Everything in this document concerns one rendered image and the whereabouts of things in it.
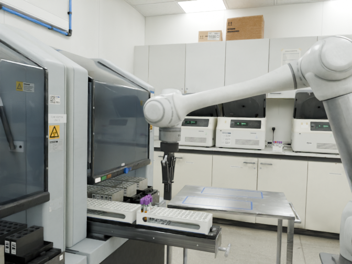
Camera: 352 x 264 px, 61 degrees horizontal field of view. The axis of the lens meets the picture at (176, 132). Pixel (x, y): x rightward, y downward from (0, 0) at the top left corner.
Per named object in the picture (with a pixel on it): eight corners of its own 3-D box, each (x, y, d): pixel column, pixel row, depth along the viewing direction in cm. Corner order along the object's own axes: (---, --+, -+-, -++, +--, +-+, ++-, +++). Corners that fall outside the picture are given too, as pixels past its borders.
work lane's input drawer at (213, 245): (61, 232, 131) (61, 212, 131) (80, 222, 144) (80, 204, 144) (227, 261, 109) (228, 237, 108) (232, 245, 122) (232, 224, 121)
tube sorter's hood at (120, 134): (-2, 175, 140) (-2, 37, 137) (78, 158, 198) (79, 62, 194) (94, 185, 124) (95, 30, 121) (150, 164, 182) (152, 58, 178)
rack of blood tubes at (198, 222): (135, 227, 122) (135, 212, 121) (145, 219, 131) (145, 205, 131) (207, 238, 113) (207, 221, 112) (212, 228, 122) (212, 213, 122)
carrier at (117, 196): (119, 200, 153) (120, 188, 153) (123, 200, 152) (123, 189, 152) (108, 206, 142) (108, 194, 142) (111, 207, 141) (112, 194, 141)
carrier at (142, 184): (144, 187, 182) (144, 177, 182) (147, 187, 181) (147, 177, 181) (135, 191, 171) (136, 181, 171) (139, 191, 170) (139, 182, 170)
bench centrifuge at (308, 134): (293, 152, 321) (295, 87, 318) (290, 147, 380) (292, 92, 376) (351, 155, 304) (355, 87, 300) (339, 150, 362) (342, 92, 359)
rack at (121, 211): (70, 217, 131) (70, 203, 131) (84, 210, 141) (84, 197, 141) (131, 226, 122) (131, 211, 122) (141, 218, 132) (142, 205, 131)
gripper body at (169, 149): (175, 143, 115) (174, 166, 116) (181, 141, 124) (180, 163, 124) (156, 141, 118) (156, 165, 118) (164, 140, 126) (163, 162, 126)
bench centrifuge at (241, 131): (215, 147, 347) (216, 88, 343) (222, 143, 406) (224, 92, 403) (264, 151, 330) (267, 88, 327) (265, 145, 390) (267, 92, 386)
